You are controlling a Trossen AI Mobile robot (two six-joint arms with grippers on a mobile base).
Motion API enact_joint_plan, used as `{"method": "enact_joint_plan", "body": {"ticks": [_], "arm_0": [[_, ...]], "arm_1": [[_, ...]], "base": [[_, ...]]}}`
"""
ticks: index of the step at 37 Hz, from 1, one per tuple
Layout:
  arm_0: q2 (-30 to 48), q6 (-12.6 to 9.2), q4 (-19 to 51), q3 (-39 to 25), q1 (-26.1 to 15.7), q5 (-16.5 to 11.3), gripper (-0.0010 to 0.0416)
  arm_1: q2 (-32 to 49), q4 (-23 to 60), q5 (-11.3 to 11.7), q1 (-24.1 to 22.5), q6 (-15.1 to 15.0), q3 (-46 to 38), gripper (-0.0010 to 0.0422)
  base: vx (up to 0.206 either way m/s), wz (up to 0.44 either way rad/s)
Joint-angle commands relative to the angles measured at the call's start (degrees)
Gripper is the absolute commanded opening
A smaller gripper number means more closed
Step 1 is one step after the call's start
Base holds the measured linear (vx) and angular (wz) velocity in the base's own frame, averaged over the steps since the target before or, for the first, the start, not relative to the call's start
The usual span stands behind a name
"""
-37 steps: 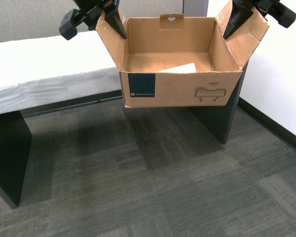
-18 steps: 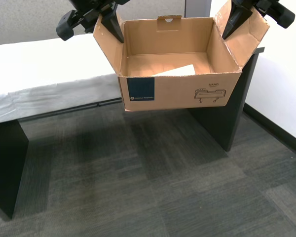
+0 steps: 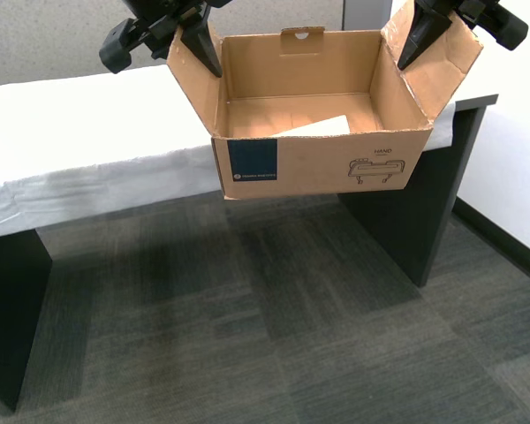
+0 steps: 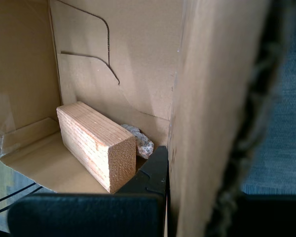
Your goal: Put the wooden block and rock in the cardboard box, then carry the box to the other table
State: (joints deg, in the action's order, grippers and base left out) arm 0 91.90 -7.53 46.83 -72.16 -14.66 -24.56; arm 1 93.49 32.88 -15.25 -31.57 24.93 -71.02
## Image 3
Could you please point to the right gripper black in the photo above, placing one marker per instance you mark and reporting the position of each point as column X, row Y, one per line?
column 459, row 6

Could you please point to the grey partition end post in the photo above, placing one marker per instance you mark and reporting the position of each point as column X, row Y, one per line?
column 366, row 13

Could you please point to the white table cover cloth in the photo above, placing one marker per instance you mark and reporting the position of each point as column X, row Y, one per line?
column 93, row 141

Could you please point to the black wall baseboard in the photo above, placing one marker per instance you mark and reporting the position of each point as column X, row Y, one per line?
column 503, row 247

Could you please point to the black desk side panel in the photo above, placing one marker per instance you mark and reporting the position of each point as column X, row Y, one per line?
column 411, row 221
column 9, row 309

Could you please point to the grey fabric partition panel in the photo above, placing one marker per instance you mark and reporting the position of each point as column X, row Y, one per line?
column 48, row 35

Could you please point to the light wooden block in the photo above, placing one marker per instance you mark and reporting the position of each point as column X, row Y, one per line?
column 322, row 126

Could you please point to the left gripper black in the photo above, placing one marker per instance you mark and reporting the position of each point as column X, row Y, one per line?
column 172, row 11

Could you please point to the brown cardboard box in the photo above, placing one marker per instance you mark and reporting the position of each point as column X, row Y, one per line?
column 318, row 168

